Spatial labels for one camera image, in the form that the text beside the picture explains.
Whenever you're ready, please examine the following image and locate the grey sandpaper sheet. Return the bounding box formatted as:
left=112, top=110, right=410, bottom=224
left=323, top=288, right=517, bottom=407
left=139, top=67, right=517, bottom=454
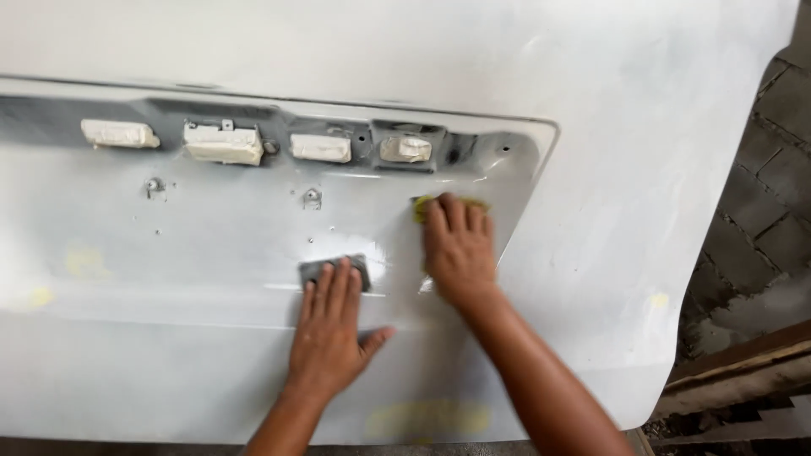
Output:
left=298, top=254, right=372, bottom=293

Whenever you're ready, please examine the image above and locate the masking-taped long flat fixture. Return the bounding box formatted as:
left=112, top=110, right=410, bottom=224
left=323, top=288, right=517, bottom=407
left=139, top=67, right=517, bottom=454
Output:
left=80, top=118, right=161, bottom=150

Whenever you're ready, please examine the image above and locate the masking-taped small recessed fixture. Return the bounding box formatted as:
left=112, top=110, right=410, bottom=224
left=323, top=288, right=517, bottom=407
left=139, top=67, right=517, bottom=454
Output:
left=379, top=136, right=433, bottom=163

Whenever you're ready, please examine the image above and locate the wooden plank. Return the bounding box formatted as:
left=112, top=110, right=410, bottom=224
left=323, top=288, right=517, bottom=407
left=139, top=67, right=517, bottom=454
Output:
left=653, top=320, right=811, bottom=419

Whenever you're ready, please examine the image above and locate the person's left hand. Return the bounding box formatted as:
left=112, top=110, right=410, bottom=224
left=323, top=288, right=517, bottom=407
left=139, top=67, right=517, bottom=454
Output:
left=287, top=256, right=397, bottom=401

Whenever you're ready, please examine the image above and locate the masking-taped rectangular fixture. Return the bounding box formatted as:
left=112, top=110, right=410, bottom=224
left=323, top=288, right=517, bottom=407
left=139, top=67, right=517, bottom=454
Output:
left=289, top=133, right=352, bottom=164

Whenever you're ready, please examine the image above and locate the masking-taped large block fixture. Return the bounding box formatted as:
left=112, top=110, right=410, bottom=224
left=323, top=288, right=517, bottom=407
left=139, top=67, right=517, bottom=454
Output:
left=183, top=119, right=265, bottom=167

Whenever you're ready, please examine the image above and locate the person's right hand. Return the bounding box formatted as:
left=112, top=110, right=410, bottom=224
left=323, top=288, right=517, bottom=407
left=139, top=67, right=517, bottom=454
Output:
left=422, top=193, right=501, bottom=309

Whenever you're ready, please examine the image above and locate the white car tailgate panel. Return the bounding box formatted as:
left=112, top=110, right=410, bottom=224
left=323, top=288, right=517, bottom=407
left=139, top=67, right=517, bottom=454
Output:
left=0, top=0, right=802, bottom=446

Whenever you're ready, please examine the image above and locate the yellow sponge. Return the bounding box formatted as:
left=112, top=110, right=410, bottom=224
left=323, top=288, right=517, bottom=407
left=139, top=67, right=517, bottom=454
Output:
left=411, top=195, right=492, bottom=224

